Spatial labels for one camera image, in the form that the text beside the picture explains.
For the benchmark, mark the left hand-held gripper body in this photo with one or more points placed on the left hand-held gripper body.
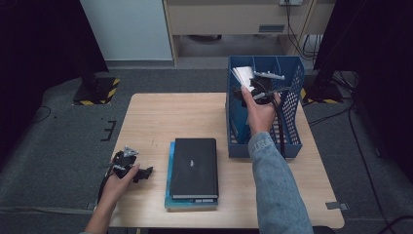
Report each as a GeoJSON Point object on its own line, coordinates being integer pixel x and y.
{"type": "Point", "coordinates": [123, 164]}

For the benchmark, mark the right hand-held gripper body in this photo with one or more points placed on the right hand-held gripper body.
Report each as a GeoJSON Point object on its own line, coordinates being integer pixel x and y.
{"type": "Point", "coordinates": [264, 91]}

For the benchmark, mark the light blue book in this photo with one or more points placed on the light blue book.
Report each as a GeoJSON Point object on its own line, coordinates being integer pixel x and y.
{"type": "Point", "coordinates": [243, 76]}

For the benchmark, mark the teal illustrated book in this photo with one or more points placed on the teal illustrated book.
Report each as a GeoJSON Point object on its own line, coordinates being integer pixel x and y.
{"type": "Point", "coordinates": [168, 185]}

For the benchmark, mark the black book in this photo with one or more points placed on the black book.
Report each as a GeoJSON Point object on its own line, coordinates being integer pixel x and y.
{"type": "Point", "coordinates": [195, 169]}

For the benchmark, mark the blue plastic file rack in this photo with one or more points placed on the blue plastic file rack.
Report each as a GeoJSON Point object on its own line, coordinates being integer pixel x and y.
{"type": "Point", "coordinates": [237, 151]}

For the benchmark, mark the person's right hand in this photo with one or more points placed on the person's right hand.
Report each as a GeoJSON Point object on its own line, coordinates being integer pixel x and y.
{"type": "Point", "coordinates": [261, 117]}

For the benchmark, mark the person's left hand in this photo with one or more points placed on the person's left hand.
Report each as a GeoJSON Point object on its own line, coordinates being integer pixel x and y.
{"type": "Point", "coordinates": [117, 190]}

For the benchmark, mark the grey tape strip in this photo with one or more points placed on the grey tape strip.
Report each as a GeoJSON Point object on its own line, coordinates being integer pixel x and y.
{"type": "Point", "coordinates": [92, 205]}
{"type": "Point", "coordinates": [336, 205]}

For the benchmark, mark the black stand base striped edge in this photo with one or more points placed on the black stand base striped edge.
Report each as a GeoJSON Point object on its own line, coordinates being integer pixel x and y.
{"type": "Point", "coordinates": [97, 92]}
{"type": "Point", "coordinates": [324, 92]}

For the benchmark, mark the beige wooden cabinet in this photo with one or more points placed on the beige wooden cabinet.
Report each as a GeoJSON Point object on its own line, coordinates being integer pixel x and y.
{"type": "Point", "coordinates": [220, 18]}

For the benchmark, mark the white power socket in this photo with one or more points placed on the white power socket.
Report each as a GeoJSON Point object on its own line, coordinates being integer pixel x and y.
{"type": "Point", "coordinates": [290, 2]}

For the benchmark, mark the black curtain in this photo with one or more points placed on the black curtain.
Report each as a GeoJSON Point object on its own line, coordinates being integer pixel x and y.
{"type": "Point", "coordinates": [373, 39]}
{"type": "Point", "coordinates": [32, 48]}

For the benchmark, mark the white cabinet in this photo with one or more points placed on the white cabinet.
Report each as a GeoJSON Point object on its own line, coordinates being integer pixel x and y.
{"type": "Point", "coordinates": [130, 29]}

